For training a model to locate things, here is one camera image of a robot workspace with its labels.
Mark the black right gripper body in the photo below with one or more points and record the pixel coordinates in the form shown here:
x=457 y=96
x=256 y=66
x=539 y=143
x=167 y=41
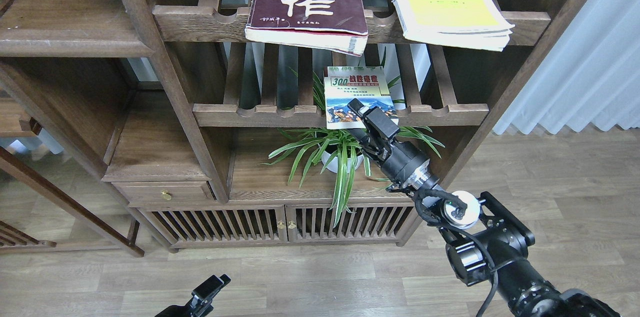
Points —
x=405 y=166

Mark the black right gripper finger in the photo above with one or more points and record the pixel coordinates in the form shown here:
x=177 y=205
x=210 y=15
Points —
x=379 y=126
x=362 y=137

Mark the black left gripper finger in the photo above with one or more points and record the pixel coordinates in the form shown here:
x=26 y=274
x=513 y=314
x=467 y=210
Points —
x=203 y=295

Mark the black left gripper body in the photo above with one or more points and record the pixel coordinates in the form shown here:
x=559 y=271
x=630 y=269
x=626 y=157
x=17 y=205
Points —
x=187 y=310

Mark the green cover picture book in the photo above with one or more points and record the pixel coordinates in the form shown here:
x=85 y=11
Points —
x=368 y=84

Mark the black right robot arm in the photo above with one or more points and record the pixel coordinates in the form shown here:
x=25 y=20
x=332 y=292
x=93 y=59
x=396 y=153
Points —
x=484 y=240

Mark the brass drawer knob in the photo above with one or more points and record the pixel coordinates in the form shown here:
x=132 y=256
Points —
x=166 y=195

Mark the yellow green cover book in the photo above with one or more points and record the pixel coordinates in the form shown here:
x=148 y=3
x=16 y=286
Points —
x=472 y=24

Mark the maroon book white characters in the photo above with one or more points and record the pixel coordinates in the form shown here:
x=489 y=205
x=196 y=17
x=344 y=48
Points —
x=335 y=25

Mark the dark wooden bookshelf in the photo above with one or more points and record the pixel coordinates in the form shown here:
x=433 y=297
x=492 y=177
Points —
x=150 y=95

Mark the white pleated curtain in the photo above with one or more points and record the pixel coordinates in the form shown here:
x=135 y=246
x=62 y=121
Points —
x=591 y=77

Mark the dark wooden chair frame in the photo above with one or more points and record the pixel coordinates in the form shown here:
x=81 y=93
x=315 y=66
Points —
x=15 y=241

